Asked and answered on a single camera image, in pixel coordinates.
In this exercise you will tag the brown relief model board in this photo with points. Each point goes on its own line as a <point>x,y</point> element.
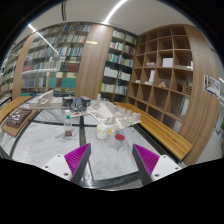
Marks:
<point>14,124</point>

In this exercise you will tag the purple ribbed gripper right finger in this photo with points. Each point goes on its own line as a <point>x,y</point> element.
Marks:
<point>146,162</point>

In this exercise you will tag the wooden cubby shelf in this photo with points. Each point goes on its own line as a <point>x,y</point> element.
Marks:
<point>162,75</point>

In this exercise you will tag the wooden bench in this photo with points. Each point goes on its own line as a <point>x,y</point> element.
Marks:
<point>12,105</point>
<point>173,141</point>

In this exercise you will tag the white architectural city model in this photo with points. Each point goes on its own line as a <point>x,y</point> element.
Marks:
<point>109,114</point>

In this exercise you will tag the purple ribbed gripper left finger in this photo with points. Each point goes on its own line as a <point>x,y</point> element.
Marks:
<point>77,160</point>

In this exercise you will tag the clear plastic water bottle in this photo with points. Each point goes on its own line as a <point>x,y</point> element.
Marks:
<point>67,124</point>

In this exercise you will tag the red bottle cap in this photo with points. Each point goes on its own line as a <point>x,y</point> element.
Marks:
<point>119,137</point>

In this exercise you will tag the dark grey building model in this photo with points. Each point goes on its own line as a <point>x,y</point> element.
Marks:
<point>76,103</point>

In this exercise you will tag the glass-front bookcase with books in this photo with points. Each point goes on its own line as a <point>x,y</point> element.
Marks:
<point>53,59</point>

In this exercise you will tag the wooden bench right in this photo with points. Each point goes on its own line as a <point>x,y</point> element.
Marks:
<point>173,141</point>

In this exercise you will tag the dark bookshelf with books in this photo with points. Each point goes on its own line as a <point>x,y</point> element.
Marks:
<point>118,66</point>

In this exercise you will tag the white mug yellow handle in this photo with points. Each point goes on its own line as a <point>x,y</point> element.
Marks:
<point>103,131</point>

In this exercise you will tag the white building model left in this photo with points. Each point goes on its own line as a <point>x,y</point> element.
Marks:
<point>46,101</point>

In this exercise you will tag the wooden bench left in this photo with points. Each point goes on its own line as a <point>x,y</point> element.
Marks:
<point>12,105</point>

